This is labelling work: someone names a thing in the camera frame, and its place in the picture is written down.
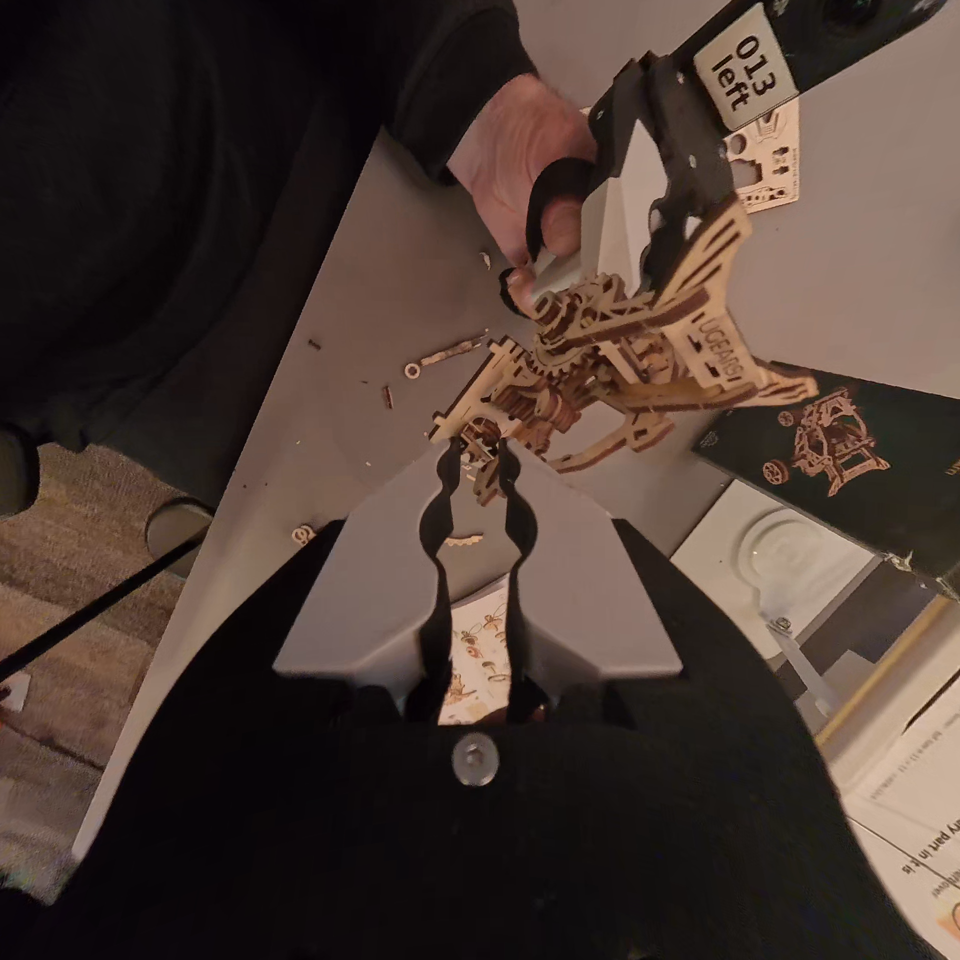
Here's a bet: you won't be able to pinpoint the open instruction booklet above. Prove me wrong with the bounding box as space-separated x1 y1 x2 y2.
442 583 516 726

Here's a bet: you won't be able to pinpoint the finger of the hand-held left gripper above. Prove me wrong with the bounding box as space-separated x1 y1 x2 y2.
579 122 674 284

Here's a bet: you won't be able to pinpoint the white printed instruction page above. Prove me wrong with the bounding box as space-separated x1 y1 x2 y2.
843 675 960 960

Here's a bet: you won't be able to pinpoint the wooden sheet round cutouts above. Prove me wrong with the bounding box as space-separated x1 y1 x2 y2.
723 97 802 216

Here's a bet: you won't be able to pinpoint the long notched wooden strip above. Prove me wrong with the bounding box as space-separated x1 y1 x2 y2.
421 336 492 370

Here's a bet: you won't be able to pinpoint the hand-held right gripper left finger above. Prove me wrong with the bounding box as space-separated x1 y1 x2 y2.
273 438 460 695

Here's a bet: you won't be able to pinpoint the wooden book stand white base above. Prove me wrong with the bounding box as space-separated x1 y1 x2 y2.
669 480 960 826

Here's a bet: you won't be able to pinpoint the black metal stand leg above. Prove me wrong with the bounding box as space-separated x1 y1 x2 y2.
0 525 207 680

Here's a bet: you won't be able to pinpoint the brown wooden model assembly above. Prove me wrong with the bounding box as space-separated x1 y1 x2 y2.
429 196 820 505

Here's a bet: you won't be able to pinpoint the person's left hand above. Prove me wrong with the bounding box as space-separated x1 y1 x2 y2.
447 73 601 310

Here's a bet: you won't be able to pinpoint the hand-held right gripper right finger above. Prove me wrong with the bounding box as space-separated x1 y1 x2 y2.
498 438 684 704

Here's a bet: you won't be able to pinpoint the dark model kit box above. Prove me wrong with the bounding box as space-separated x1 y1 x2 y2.
693 363 960 595

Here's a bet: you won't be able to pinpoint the black round stand foot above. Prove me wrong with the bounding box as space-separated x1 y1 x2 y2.
144 497 216 580

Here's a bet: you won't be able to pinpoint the person's left forearm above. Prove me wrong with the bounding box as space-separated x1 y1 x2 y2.
390 0 543 185

